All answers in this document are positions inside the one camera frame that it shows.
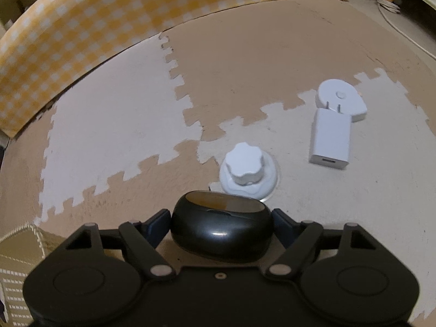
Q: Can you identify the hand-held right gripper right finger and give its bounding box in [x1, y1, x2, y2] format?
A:
[267, 208, 373, 278]

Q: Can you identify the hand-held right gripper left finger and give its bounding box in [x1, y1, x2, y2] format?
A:
[65, 209, 174, 278]

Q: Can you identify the white knob cap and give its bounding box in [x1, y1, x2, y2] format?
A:
[220, 143, 277, 202]

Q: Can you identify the white charger adapter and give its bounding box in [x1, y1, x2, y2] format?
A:
[309, 101, 352, 171]

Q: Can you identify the white round device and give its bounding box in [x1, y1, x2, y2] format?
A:
[316, 79, 368, 123]

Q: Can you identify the cream woven plastic basket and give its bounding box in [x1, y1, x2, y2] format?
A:
[0, 224, 62, 327]

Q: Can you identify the foam puzzle floor mat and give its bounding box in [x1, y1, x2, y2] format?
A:
[0, 0, 436, 327]

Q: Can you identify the yellow checked blanket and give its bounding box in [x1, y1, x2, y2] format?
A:
[0, 0, 349, 138]

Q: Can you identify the white power cable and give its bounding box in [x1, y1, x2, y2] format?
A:
[376, 0, 436, 62]

